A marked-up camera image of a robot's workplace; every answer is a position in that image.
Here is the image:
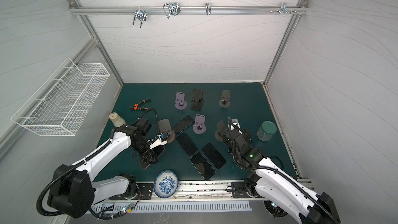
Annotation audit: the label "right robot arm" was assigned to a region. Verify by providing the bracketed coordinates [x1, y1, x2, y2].
[223, 118, 341, 224]

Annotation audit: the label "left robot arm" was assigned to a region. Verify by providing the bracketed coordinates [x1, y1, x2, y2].
[36, 112, 175, 220]

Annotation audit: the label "grey stand front right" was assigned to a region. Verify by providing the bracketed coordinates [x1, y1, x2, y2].
[215, 120, 228, 142]

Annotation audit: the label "grey stand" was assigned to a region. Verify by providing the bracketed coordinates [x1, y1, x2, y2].
[215, 120, 228, 142]
[219, 90, 231, 108]

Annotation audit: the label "wooden base phone stand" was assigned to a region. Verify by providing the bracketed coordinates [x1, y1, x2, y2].
[158, 119, 176, 144]

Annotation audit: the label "grey stand back right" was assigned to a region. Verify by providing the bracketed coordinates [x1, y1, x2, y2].
[219, 90, 231, 108]

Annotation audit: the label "purple phone stand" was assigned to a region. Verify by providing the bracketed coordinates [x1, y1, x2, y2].
[193, 114, 206, 134]

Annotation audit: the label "black stand back centre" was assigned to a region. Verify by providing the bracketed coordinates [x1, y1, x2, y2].
[191, 89, 204, 112]

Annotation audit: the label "purple stand back left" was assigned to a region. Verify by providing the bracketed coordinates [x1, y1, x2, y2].
[175, 91, 188, 110]

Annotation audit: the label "green lidded jar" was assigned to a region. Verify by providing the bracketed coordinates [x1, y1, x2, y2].
[257, 121, 277, 142]

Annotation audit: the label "beige plastic cup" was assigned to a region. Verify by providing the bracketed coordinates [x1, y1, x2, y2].
[109, 112, 126, 128]

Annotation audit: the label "blue white patterned plate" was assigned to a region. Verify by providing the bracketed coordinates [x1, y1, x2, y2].
[153, 170, 178, 198]

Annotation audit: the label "white vent grille strip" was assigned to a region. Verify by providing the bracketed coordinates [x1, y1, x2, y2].
[91, 201, 253, 215]

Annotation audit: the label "metal clamp left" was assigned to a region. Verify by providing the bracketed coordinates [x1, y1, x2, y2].
[133, 8, 147, 28]

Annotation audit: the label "metal clamp small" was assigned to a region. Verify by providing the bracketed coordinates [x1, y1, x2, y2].
[205, 3, 211, 16]

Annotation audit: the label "metal clamp centre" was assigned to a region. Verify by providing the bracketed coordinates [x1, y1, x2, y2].
[163, 3, 181, 19]

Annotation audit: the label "aluminium crossbar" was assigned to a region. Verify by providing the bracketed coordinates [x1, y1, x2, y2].
[69, 5, 309, 16]

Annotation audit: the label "orange handled pliers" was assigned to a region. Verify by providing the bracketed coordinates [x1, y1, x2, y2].
[130, 98, 151, 111]

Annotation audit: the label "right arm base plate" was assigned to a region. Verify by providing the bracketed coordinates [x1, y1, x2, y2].
[226, 181, 259, 199]

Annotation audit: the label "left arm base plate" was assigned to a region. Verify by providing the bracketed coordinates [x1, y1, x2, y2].
[109, 183, 153, 201]

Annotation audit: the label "left base cable bundle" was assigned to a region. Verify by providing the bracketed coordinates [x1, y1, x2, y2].
[88, 192, 142, 220]

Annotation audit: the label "white wire basket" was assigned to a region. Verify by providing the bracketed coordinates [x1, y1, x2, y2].
[11, 58, 110, 136]

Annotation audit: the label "metal bracket right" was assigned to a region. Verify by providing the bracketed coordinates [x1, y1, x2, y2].
[269, 3, 297, 15]

